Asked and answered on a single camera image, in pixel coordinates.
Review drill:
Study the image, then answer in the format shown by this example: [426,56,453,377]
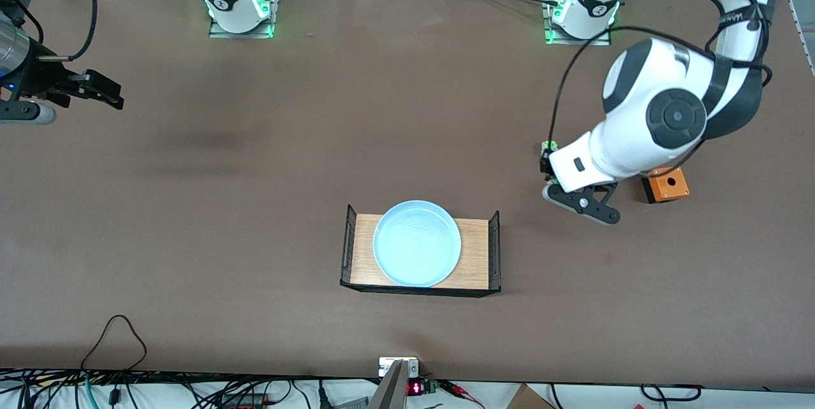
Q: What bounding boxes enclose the black looped cable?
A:
[81,315,148,375]

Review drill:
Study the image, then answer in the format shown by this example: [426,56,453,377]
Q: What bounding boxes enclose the silver metal bracket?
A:
[379,357,420,378]

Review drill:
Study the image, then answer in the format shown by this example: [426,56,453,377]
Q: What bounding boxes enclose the orange button enclosure box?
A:
[641,167,690,205]

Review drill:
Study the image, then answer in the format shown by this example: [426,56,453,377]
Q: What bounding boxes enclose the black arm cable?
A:
[551,0,774,171]
[0,0,97,62]

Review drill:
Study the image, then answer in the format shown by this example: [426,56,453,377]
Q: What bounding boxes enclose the brown cardboard piece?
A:
[506,384,553,409]

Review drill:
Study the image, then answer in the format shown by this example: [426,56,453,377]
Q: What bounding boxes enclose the wooden tray black mesh sides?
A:
[339,204,502,298]

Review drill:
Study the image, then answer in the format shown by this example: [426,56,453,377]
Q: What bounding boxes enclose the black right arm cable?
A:
[0,0,97,62]

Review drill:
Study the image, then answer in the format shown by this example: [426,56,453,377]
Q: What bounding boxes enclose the light blue round plate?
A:
[372,200,462,288]

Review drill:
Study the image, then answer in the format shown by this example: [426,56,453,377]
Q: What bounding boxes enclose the grey camera pole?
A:
[368,360,409,409]

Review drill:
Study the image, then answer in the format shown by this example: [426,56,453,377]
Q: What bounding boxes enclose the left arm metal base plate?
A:
[542,0,613,47]

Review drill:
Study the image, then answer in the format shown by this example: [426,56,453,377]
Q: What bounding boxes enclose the red clip lead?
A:
[439,380,486,407]

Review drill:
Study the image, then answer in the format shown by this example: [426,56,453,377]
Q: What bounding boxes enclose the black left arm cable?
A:
[551,0,774,171]

